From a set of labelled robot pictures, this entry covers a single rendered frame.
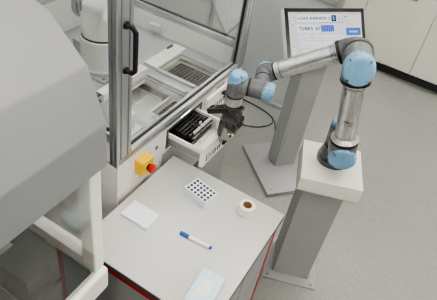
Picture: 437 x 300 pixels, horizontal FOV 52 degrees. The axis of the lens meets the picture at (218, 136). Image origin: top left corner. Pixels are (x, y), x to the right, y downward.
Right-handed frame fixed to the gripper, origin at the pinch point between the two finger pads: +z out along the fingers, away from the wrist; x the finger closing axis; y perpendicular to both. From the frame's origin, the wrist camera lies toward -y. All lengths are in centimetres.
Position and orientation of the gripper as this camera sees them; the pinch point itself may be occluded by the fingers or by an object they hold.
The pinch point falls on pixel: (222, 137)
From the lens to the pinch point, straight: 203.5
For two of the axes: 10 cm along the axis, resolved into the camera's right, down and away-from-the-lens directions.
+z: -1.4, 7.6, 6.3
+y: 8.5, 4.2, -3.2
